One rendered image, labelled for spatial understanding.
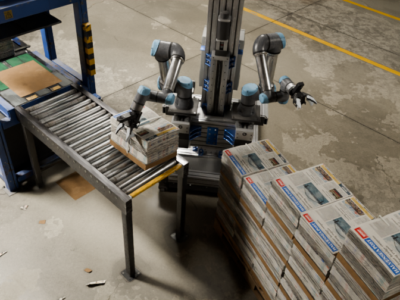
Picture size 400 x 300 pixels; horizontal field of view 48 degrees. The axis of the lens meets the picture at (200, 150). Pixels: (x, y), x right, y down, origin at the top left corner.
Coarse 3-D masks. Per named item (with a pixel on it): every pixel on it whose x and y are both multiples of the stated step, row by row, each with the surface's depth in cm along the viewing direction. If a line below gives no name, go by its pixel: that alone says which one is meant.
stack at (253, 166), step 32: (224, 160) 312; (256, 160) 305; (224, 192) 326; (256, 192) 281; (224, 224) 342; (256, 224) 291; (256, 256) 303; (288, 256) 262; (256, 288) 319; (288, 288) 270; (320, 288) 238
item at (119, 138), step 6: (144, 108) 308; (120, 114) 298; (144, 114) 302; (150, 114) 304; (156, 114) 305; (114, 120) 293; (114, 126) 297; (126, 126) 288; (114, 132) 299; (120, 132) 294; (114, 138) 302; (120, 138) 297; (120, 144) 299
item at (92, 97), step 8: (72, 88) 368; (80, 88) 365; (88, 96) 356; (96, 104) 351; (104, 104) 349; (112, 112) 342; (176, 160) 305; (184, 160) 305; (184, 168) 303; (184, 176) 308
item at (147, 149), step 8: (160, 120) 300; (144, 128) 289; (152, 128) 290; (160, 128) 291; (168, 128) 293; (176, 128) 294; (136, 136) 282; (144, 136) 281; (152, 136) 282; (160, 136) 284; (168, 136) 290; (176, 136) 296; (136, 144) 285; (144, 144) 279; (152, 144) 281; (160, 144) 287; (168, 144) 293; (176, 144) 300; (136, 152) 289; (144, 152) 283; (152, 152) 285; (160, 152) 291; (168, 152) 298; (144, 160) 286; (152, 160) 289
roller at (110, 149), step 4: (108, 148) 310; (112, 148) 311; (100, 152) 306; (104, 152) 307; (108, 152) 308; (92, 156) 302; (96, 156) 303; (100, 156) 304; (104, 156) 307; (88, 160) 299; (92, 160) 301; (96, 160) 303
